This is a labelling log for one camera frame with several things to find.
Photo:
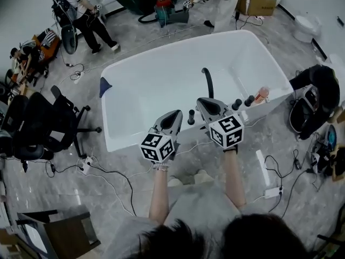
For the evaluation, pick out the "white bathtub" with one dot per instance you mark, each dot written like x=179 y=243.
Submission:
x=161 y=90

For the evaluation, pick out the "red and teal vacuum cleaner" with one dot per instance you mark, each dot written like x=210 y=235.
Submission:
x=164 y=12

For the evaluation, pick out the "person's left shoe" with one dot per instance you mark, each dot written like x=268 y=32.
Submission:
x=174 y=182

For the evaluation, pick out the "white power strip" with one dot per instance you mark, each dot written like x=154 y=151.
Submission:
x=86 y=166
x=272 y=192

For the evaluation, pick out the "black curved faucet spout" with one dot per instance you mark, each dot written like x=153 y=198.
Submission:
x=209 y=82

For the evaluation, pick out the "white toilet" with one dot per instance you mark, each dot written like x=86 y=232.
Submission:
x=306 y=28

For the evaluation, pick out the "person's right forearm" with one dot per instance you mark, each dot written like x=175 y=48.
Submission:
x=233 y=177

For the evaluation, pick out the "black round faucet knob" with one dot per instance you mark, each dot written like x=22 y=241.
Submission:
x=249 y=101
x=237 y=104

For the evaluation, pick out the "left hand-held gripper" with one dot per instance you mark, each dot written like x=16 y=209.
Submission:
x=157 y=147

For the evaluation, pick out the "person's left forearm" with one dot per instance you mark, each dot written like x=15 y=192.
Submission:
x=159 y=196

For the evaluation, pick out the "person's shoe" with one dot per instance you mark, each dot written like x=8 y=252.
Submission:
x=200 y=175
x=174 y=182

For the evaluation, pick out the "teal round device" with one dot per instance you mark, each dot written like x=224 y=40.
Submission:
x=332 y=136

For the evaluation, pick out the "person's grey clothing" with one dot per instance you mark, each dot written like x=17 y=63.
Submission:
x=199 y=206

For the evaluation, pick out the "orange box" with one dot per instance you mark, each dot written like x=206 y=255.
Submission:
x=49 y=46

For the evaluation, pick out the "black and white backpack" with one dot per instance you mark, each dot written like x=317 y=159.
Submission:
x=299 y=117

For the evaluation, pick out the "grey square panel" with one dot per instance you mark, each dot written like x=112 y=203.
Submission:
x=180 y=17

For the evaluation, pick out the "pink bottle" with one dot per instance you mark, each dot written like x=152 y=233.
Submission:
x=262 y=93

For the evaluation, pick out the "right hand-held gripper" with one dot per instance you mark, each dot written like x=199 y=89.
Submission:
x=226 y=131

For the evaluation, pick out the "black office chair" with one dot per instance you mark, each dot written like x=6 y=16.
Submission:
x=40 y=117

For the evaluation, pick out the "person's right shoe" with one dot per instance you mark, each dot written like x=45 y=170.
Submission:
x=200 y=175

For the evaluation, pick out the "black oval seat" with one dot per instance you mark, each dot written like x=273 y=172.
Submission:
x=69 y=47

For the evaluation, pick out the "dark wooden side table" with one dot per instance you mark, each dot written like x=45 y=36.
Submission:
x=67 y=231

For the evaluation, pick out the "blue cloth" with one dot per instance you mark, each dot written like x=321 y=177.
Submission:
x=104 y=86

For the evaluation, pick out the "white cabinet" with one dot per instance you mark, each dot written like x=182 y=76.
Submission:
x=111 y=5

